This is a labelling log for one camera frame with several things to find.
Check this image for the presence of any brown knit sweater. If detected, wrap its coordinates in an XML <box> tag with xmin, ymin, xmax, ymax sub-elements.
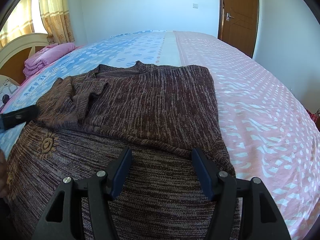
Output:
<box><xmin>8</xmin><ymin>62</ymin><xmax>235</xmax><ymax>239</ymax></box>

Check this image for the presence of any person's left hand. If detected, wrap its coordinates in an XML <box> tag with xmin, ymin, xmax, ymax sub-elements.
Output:
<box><xmin>0</xmin><ymin>150</ymin><xmax>9</xmax><ymax>198</ymax></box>

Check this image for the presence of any white patterned pillow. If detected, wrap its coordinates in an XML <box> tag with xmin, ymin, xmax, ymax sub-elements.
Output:
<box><xmin>0</xmin><ymin>75</ymin><xmax>20</xmax><ymax>110</ymax></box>

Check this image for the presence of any folded pink blanket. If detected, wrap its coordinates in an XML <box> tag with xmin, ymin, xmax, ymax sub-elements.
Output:
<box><xmin>23</xmin><ymin>42</ymin><xmax>76</xmax><ymax>79</ymax></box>

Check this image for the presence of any cream wooden headboard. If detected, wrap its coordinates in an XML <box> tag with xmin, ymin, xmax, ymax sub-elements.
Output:
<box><xmin>1</xmin><ymin>33</ymin><xmax>49</xmax><ymax>85</ymax></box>

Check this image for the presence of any blue and pink bedsheet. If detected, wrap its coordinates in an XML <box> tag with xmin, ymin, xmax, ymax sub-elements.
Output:
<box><xmin>3</xmin><ymin>31</ymin><xmax>319</xmax><ymax>239</ymax></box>

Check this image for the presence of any yellow patterned curtain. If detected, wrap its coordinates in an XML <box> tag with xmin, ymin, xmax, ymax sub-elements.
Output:
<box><xmin>1</xmin><ymin>0</ymin><xmax>75</xmax><ymax>48</ymax></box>

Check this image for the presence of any brown wooden door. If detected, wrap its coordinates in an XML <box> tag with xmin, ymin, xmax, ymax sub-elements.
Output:
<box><xmin>218</xmin><ymin>0</ymin><xmax>259</xmax><ymax>57</ymax></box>

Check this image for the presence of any silver door handle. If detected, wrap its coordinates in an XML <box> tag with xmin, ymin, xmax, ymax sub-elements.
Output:
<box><xmin>226</xmin><ymin>13</ymin><xmax>235</xmax><ymax>21</ymax></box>

